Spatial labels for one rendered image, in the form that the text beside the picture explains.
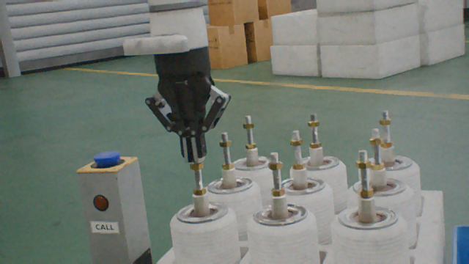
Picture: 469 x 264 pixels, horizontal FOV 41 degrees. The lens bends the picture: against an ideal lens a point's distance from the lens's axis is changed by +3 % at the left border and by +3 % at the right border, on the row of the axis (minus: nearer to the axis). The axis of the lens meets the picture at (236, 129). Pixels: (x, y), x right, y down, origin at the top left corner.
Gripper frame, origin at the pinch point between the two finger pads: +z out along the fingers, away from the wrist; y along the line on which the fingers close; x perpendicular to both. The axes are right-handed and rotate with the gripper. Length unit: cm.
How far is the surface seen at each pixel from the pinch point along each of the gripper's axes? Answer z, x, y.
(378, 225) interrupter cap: 9.4, 0.3, -25.5
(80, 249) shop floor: 35, -33, 54
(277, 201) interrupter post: 7.4, -0.3, -11.9
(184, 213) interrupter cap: 9.6, 0.8, 2.4
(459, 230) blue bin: 23, -33, -31
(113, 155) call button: 2.1, -2.5, 16.1
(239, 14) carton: -2, -337, 150
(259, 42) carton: 20, -353, 143
